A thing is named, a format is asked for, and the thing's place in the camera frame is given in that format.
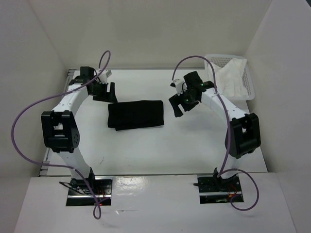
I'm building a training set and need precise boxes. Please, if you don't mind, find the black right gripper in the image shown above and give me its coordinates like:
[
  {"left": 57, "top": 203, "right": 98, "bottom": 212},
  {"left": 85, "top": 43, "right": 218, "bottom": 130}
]
[{"left": 169, "top": 87, "right": 199, "bottom": 117}]

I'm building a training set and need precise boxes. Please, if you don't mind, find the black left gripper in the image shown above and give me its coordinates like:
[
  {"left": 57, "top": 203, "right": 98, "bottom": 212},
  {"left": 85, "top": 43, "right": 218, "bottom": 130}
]
[{"left": 90, "top": 81, "right": 118, "bottom": 103}]

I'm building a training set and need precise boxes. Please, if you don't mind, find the black skirt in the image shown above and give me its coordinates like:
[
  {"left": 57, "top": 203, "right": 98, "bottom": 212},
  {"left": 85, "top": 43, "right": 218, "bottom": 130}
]
[{"left": 107, "top": 100, "right": 164, "bottom": 131}]

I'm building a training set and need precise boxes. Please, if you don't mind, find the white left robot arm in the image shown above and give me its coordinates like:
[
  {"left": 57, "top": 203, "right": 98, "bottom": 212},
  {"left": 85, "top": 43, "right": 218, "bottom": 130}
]
[{"left": 41, "top": 67, "right": 117, "bottom": 194}]

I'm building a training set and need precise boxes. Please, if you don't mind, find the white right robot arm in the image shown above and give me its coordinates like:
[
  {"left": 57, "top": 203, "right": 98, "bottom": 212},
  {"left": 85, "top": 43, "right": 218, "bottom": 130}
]
[{"left": 169, "top": 71, "right": 261, "bottom": 191}]

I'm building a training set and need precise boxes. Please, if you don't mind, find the white skirt in basket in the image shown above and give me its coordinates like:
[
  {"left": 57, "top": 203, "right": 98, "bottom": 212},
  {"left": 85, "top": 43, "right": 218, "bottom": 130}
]
[{"left": 207, "top": 58, "right": 251, "bottom": 101}]

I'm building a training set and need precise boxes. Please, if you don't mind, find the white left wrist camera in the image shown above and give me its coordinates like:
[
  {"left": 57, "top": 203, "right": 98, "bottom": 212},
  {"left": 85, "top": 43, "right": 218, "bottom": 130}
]
[{"left": 98, "top": 69, "right": 112, "bottom": 84}]

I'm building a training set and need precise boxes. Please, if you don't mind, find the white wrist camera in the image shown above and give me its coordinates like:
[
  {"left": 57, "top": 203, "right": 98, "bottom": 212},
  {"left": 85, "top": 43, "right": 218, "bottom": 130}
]
[
  {"left": 170, "top": 79, "right": 187, "bottom": 96},
  {"left": 98, "top": 69, "right": 112, "bottom": 84}
]

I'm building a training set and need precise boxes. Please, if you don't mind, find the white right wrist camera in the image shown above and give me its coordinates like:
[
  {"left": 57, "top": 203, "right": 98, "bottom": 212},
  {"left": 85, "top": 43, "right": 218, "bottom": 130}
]
[{"left": 170, "top": 79, "right": 187, "bottom": 96}]

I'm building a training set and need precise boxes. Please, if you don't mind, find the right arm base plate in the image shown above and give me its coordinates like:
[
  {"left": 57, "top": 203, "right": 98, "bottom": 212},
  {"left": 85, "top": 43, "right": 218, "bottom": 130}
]
[{"left": 193, "top": 174, "right": 244, "bottom": 204}]

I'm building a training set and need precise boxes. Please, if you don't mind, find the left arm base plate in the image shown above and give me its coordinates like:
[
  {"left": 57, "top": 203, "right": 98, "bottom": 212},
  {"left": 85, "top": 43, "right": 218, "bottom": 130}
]
[{"left": 59, "top": 176, "right": 113, "bottom": 206}]

